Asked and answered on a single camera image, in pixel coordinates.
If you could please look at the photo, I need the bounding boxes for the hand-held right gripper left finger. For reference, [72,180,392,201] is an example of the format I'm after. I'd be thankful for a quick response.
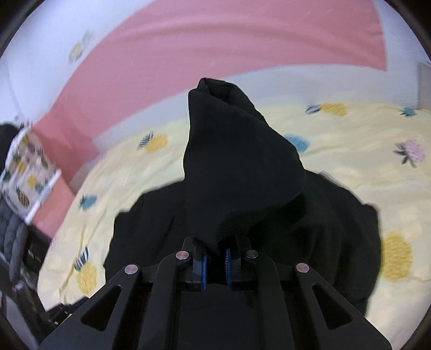
[40,236,209,350]

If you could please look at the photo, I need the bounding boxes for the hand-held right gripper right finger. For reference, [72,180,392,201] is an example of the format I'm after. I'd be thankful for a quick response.
[224,235,393,350]

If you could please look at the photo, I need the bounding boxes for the black garment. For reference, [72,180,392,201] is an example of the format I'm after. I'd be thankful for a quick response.
[103,77,383,319]

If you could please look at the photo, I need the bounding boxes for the yellow pineapple print bed sheet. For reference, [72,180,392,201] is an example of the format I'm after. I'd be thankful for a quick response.
[36,101,431,339]

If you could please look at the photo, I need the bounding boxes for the dark grey padded cloth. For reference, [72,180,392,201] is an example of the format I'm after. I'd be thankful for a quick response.
[0,198,31,283]

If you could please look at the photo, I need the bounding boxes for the white pineapple print cloth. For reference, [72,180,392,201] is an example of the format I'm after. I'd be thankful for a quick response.
[0,124,63,225]

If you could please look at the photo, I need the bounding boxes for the white headboard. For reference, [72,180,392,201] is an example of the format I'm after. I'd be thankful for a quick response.
[418,61,431,111]

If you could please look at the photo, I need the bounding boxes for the pineapple wall sticker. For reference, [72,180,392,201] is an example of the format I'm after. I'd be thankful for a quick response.
[69,30,95,63]

